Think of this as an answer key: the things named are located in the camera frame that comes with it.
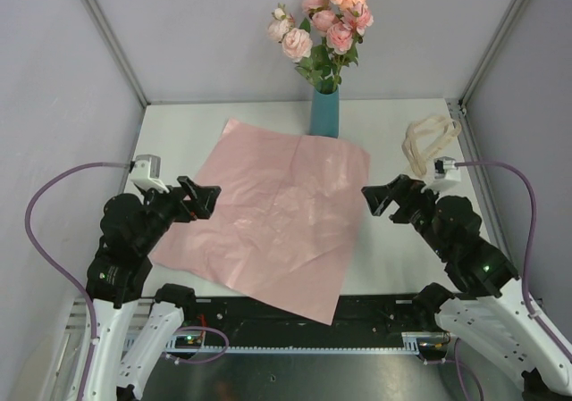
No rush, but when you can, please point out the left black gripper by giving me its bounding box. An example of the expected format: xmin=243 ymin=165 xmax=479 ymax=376
xmin=137 ymin=174 xmax=221 ymax=252

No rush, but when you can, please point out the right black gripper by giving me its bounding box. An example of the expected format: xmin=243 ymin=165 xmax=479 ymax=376
xmin=359 ymin=174 xmax=450 ymax=258

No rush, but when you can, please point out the beige ribbon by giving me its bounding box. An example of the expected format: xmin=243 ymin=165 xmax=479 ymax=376
xmin=401 ymin=114 xmax=461 ymax=180

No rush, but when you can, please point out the purple wrapping paper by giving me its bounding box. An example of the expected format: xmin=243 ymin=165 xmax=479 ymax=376
xmin=151 ymin=119 xmax=370 ymax=325

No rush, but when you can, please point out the pink flower bouquet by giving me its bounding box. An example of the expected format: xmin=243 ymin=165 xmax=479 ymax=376
xmin=266 ymin=0 xmax=358 ymax=94

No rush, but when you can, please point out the single pink flower stem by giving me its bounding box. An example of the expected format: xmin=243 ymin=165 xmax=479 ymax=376
xmin=325 ymin=0 xmax=374 ymax=92

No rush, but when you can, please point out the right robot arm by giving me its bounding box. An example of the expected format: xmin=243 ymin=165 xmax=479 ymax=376
xmin=361 ymin=175 xmax=571 ymax=400

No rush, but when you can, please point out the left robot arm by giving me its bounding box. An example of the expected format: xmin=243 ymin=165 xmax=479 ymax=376
xmin=67 ymin=176 xmax=222 ymax=400

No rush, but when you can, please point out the teal conical vase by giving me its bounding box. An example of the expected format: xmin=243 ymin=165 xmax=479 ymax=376
xmin=309 ymin=89 xmax=340 ymax=138

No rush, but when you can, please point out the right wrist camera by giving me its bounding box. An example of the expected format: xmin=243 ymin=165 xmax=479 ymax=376
xmin=422 ymin=156 xmax=461 ymax=194

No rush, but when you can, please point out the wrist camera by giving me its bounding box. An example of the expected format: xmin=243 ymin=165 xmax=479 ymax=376
xmin=128 ymin=155 xmax=169 ymax=194
xmin=422 ymin=156 xmax=461 ymax=194

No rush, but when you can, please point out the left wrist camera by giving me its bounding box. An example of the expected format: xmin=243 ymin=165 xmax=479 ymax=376
xmin=128 ymin=155 xmax=169 ymax=194

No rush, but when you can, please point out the right aluminium table rail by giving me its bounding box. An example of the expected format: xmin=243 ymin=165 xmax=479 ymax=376
xmin=445 ymin=99 xmax=514 ymax=262

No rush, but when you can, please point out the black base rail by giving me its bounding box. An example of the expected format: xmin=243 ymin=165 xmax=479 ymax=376
xmin=183 ymin=294 xmax=445 ymax=347

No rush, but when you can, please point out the white cable duct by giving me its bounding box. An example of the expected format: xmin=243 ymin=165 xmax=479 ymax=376
xmin=164 ymin=332 xmax=451 ymax=357

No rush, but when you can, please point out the left aluminium frame post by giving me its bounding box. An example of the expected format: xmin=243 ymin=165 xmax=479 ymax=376
xmin=80 ymin=0 xmax=149 ymax=108

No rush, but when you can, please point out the aluminium frame post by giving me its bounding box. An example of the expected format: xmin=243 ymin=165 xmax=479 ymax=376
xmin=80 ymin=0 xmax=149 ymax=108
xmin=458 ymin=0 xmax=531 ymax=107

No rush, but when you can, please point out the right aluminium frame post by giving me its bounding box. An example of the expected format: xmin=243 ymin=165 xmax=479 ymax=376
xmin=458 ymin=0 xmax=531 ymax=107

